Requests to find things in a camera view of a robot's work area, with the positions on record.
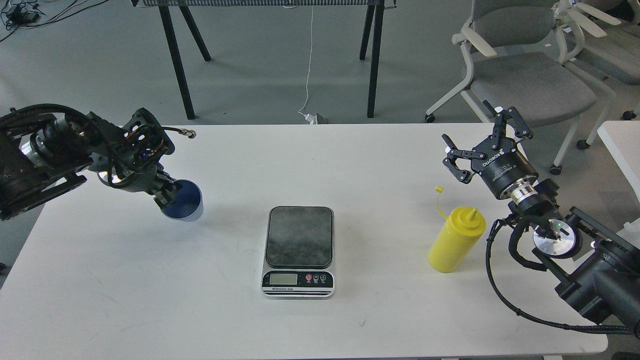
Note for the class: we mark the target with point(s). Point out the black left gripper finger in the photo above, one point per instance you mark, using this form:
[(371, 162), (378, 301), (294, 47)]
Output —
[(163, 197), (164, 183)]

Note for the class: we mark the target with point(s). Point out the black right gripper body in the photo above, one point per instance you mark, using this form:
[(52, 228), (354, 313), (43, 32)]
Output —
[(503, 166)]

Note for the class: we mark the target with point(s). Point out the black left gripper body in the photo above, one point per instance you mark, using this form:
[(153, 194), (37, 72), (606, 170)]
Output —
[(130, 155)]

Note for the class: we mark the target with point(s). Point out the blue ribbed plastic cup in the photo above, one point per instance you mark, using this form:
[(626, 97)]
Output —
[(188, 203)]

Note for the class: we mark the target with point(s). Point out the yellow squeeze bottle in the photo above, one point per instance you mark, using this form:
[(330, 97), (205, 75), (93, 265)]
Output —
[(461, 230)]

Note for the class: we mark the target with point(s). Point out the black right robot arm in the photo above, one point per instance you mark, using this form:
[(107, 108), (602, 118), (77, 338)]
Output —
[(597, 270)]

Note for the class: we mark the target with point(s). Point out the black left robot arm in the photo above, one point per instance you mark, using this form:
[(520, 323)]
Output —
[(45, 147)]

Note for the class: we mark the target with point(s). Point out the digital kitchen scale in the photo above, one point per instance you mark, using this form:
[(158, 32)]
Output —
[(299, 253)]

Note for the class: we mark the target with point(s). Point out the white power adapter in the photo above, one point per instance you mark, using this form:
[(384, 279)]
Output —
[(316, 119)]

